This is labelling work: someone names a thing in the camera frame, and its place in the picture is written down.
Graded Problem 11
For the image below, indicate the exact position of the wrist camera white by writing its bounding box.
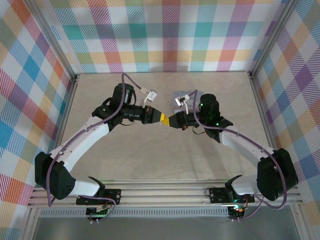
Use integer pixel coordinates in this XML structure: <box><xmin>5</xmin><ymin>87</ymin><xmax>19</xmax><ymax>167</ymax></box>
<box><xmin>142</xmin><ymin>89</ymin><xmax>159</xmax><ymax>107</ymax></box>
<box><xmin>174</xmin><ymin>95</ymin><xmax>191</xmax><ymax>113</ymax></box>

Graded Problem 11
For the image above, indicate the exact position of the controller circuit board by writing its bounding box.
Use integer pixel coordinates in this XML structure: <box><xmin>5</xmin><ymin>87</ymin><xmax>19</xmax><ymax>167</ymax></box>
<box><xmin>228</xmin><ymin>205</ymin><xmax>246</xmax><ymax>219</ymax></box>
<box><xmin>86</xmin><ymin>206</ymin><xmax>111</xmax><ymax>218</ymax></box>

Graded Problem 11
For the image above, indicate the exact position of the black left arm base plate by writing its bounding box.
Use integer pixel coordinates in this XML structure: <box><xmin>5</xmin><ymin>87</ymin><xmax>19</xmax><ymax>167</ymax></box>
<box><xmin>76</xmin><ymin>188</ymin><xmax>122</xmax><ymax>206</ymax></box>

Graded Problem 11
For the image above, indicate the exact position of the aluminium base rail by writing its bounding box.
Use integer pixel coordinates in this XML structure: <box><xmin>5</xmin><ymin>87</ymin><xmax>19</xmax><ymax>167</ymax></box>
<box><xmin>26</xmin><ymin>178</ymin><xmax>304</xmax><ymax>208</ymax></box>

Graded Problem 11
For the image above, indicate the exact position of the aluminium frame post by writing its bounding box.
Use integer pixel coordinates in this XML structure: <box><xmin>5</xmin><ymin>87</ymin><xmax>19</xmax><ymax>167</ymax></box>
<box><xmin>246</xmin><ymin>0</ymin><xmax>300</xmax><ymax>78</ymax></box>
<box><xmin>26</xmin><ymin>0</ymin><xmax>80</xmax><ymax>81</ymax></box>

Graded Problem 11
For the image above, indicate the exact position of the slotted grey cable duct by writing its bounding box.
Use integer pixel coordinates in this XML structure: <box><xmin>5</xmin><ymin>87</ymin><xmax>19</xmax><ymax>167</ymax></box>
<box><xmin>39</xmin><ymin>208</ymin><xmax>230</xmax><ymax>218</ymax></box>

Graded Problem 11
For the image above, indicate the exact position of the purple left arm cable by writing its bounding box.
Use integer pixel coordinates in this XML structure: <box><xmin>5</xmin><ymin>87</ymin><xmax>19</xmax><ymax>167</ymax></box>
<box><xmin>46</xmin><ymin>73</ymin><xmax>148</xmax><ymax>223</ymax></box>

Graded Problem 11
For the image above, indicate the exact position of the right controller circuit board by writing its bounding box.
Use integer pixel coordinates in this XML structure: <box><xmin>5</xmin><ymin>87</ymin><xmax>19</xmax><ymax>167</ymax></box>
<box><xmin>228</xmin><ymin>205</ymin><xmax>246</xmax><ymax>219</ymax></box>

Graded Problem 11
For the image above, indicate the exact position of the left controller circuit board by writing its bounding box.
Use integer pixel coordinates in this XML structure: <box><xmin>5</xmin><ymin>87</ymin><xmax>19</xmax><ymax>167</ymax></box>
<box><xmin>86</xmin><ymin>206</ymin><xmax>111</xmax><ymax>218</ymax></box>

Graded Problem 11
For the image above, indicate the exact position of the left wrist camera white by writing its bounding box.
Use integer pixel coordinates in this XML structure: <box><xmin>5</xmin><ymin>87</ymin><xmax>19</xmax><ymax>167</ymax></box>
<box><xmin>142</xmin><ymin>89</ymin><xmax>159</xmax><ymax>107</ymax></box>

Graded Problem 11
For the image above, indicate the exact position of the aluminium side rail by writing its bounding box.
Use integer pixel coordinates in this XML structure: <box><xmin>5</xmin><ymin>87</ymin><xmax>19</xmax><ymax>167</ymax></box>
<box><xmin>248</xmin><ymin>72</ymin><xmax>278</xmax><ymax>152</ymax></box>
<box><xmin>48</xmin><ymin>73</ymin><xmax>80</xmax><ymax>161</ymax></box>

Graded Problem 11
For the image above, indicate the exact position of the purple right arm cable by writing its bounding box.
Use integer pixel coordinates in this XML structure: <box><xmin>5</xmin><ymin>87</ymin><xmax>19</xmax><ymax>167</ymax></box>
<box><xmin>188</xmin><ymin>89</ymin><xmax>288</xmax><ymax>222</ymax></box>

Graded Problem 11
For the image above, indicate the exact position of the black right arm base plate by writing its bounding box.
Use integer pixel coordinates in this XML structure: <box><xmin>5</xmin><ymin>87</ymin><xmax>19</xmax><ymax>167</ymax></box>
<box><xmin>208</xmin><ymin>186</ymin><xmax>256</xmax><ymax>204</ymax></box>

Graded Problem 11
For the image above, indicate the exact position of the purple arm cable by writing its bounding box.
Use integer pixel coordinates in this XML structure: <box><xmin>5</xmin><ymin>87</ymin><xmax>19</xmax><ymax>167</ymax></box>
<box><xmin>188</xmin><ymin>89</ymin><xmax>288</xmax><ymax>222</ymax></box>
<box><xmin>46</xmin><ymin>73</ymin><xmax>148</xmax><ymax>223</ymax></box>

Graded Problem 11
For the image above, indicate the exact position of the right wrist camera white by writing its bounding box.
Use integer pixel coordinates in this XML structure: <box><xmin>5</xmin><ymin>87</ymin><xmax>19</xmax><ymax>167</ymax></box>
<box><xmin>174</xmin><ymin>95</ymin><xmax>191</xmax><ymax>113</ymax></box>

